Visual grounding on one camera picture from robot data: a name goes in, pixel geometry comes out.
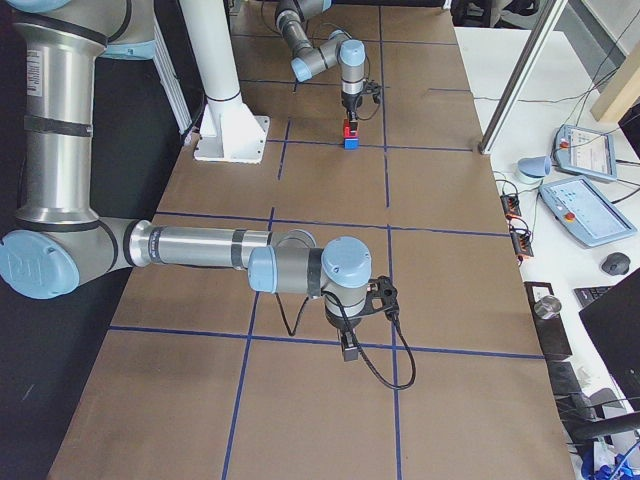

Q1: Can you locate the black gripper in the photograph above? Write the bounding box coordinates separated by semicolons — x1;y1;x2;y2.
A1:
325;312;361;362
341;92;362;136

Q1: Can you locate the red wooden block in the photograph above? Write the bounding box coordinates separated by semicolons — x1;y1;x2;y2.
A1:
343;118;359;138

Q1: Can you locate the blue wooden block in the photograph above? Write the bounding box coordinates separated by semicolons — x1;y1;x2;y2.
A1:
343;137;359;150

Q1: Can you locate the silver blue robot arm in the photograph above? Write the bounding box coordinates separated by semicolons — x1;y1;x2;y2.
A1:
1;27;384;384
274;0;366;138

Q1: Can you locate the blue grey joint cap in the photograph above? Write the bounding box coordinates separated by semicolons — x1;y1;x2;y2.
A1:
515;155;552;184

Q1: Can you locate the steel cup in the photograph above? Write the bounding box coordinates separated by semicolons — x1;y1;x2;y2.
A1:
533;295;562;320

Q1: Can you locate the black box under cup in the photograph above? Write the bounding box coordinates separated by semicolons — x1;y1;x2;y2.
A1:
524;281;573;361

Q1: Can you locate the teach pendant far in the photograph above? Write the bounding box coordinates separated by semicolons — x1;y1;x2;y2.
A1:
552;124;618;182

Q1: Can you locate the teach pendant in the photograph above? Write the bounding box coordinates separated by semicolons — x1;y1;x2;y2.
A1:
539;176;637;247
552;124;618;182

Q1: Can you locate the black keyboard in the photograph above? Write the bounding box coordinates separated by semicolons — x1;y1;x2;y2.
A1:
573;286;612;308

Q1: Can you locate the teach pendant near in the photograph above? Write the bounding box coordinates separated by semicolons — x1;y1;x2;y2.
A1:
539;176;637;247

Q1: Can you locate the black monitor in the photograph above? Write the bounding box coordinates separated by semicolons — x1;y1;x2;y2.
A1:
579;270;639;411

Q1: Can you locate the wooden board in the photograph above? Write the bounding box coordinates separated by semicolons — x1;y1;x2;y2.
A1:
591;43;640;123

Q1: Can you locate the black computer mouse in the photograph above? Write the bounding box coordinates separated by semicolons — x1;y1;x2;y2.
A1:
600;252;631;276

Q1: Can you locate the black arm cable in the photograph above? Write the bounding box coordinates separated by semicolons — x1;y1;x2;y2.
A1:
274;284;417;389
309;19;385;121

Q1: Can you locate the white mounting base plate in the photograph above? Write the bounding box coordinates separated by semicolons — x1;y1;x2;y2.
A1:
194;103;270;164

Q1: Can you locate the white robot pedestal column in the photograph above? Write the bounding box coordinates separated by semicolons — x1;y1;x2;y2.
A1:
180;0;242;104

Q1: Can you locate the aluminium frame post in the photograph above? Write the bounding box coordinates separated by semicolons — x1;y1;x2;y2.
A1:
478;0;568;155

